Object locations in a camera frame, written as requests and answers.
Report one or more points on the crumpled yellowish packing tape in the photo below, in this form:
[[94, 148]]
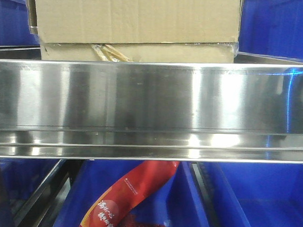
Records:
[[107, 52]]

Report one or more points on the blue bin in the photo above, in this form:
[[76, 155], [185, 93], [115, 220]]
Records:
[[272, 27], [22, 176], [14, 30], [176, 204], [255, 195]]

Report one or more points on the stainless steel shelf edge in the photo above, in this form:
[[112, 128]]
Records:
[[191, 112]]

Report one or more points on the blue bin lower left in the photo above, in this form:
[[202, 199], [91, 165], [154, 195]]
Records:
[[22, 176]]

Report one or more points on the blue bin upper left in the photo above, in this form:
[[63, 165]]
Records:
[[14, 30]]

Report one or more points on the blue bin upper right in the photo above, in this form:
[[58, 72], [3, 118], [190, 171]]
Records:
[[272, 27]]

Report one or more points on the brown cardboard box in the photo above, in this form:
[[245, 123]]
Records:
[[164, 31]]

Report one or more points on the red snack packet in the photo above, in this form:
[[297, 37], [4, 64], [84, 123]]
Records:
[[129, 191]]

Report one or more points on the blue bin lower centre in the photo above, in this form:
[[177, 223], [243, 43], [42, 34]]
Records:
[[176, 204]]

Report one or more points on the blue bin lower right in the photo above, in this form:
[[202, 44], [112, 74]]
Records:
[[255, 195]]

